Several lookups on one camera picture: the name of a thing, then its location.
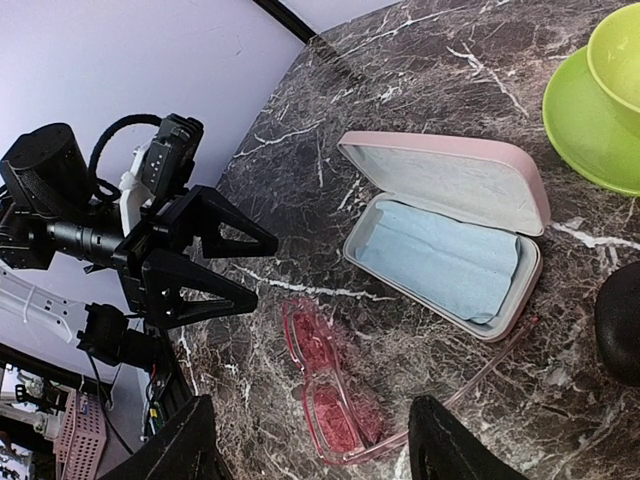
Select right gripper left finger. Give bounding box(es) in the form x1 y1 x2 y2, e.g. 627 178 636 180
102 395 220 480

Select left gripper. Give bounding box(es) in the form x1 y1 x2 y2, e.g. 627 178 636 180
112 185 279 329

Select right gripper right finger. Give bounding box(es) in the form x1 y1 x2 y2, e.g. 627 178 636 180
408 395 524 480

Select pink sunglasses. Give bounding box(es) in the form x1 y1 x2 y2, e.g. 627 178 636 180
283 298 538 466

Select blue cleaning cloth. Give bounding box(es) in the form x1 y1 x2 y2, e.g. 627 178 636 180
355 200 521 324

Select pink glasses case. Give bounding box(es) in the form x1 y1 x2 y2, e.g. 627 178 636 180
338 131 550 342

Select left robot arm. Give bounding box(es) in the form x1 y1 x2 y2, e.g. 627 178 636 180
1 114 278 371

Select pink plastic basket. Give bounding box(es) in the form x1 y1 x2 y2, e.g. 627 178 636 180
53 390 107 480

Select black glasses case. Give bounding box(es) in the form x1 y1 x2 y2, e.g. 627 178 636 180
594 262 639 387

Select green plate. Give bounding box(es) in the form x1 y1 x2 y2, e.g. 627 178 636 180
542 47 639 196

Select green bowl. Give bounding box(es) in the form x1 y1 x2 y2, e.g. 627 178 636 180
587 2 639 134

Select black table front rail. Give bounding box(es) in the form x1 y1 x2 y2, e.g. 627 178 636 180
141 325 194 441

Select left black frame post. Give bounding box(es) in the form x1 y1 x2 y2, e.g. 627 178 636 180
253 0 317 44

